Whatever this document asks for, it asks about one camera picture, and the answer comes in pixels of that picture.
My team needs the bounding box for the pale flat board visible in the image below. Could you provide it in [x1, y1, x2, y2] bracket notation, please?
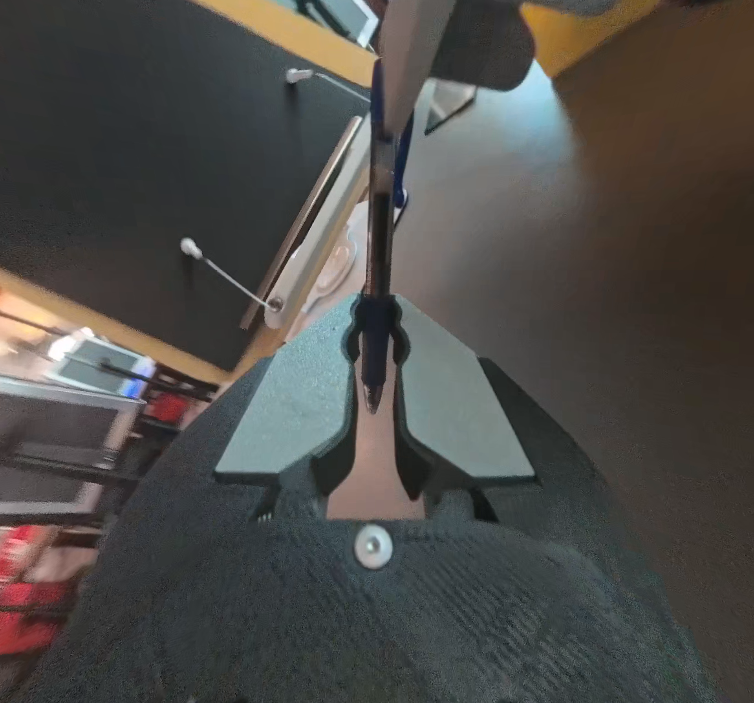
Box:
[424, 79, 478, 135]

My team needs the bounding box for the red bag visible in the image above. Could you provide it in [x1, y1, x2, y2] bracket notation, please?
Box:
[0, 526, 77, 657]

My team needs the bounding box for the black shelf rack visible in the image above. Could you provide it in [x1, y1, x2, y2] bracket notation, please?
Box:
[0, 379, 148, 527]

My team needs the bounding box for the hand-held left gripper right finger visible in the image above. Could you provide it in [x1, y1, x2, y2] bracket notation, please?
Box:
[392, 292, 538, 503]

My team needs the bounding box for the blue ballpoint pen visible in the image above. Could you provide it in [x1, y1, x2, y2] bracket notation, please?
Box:
[361, 58, 416, 416]

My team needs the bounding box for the black wooden-framed book stand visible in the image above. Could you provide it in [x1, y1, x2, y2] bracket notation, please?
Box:
[0, 0, 381, 388]

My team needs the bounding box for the metal page holder wire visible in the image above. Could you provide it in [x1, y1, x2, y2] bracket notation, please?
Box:
[179, 236, 285, 312]
[284, 67, 373, 104]

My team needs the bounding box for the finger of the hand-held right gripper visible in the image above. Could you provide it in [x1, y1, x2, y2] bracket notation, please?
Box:
[376, 0, 478, 136]

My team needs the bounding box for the white stand base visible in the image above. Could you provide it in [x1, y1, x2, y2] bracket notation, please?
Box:
[295, 202, 369, 327]

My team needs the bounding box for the yellow box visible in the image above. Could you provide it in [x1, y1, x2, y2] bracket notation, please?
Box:
[521, 0, 661, 76]

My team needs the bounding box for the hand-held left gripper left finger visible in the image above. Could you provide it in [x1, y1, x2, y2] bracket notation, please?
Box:
[212, 292, 363, 500]

